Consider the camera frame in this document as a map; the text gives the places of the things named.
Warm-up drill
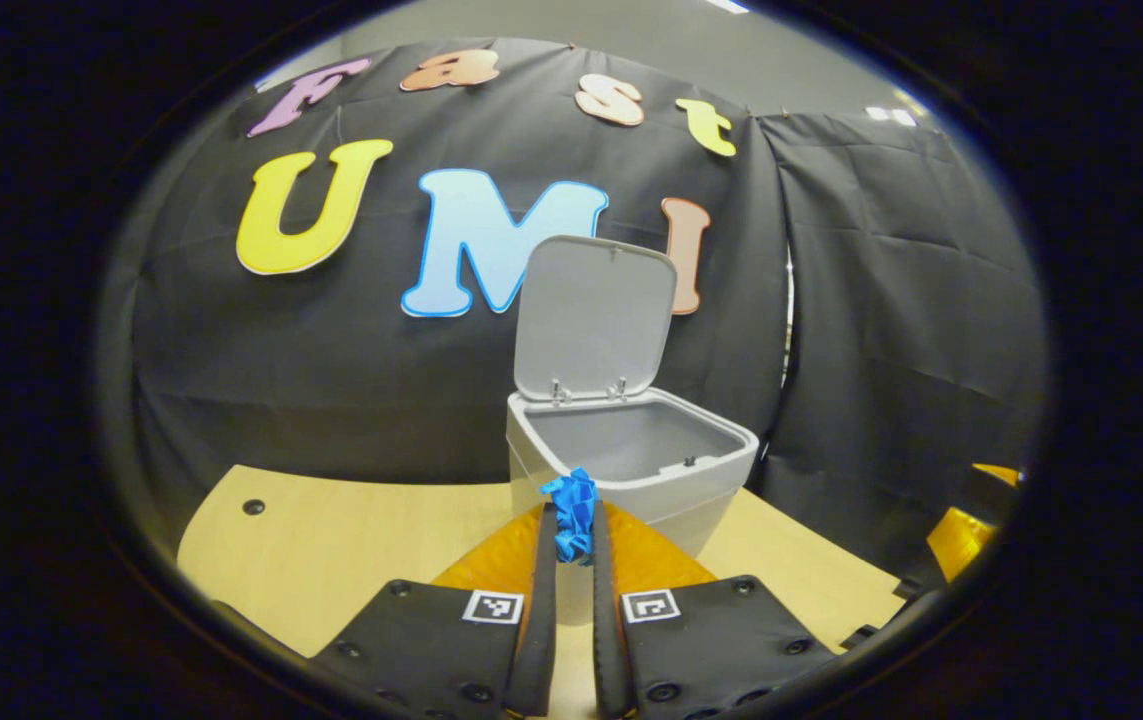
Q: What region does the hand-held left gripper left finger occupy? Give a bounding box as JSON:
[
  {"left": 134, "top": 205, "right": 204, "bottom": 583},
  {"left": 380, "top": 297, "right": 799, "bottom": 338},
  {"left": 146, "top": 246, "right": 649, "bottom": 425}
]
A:
[{"left": 316, "top": 503, "right": 559, "bottom": 720}]

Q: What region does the white desktop garbage bin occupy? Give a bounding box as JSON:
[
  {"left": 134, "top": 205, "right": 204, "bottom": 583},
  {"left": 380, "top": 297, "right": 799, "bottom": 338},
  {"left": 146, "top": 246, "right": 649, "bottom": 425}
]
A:
[{"left": 506, "top": 235, "right": 760, "bottom": 626}]

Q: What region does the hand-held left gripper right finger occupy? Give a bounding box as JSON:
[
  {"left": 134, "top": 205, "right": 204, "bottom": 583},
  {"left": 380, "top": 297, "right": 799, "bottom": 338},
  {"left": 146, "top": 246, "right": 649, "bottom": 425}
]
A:
[{"left": 591, "top": 500, "right": 837, "bottom": 720}]

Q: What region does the wooden desktop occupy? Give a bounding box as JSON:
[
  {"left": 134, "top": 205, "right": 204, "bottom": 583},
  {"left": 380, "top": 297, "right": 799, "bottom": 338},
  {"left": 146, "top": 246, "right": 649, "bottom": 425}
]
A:
[{"left": 176, "top": 464, "right": 907, "bottom": 720}]

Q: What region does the blue paper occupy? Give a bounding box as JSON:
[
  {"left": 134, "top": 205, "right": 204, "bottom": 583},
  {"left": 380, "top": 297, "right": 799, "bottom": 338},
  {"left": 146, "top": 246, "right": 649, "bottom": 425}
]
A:
[{"left": 540, "top": 468, "right": 599, "bottom": 566}]

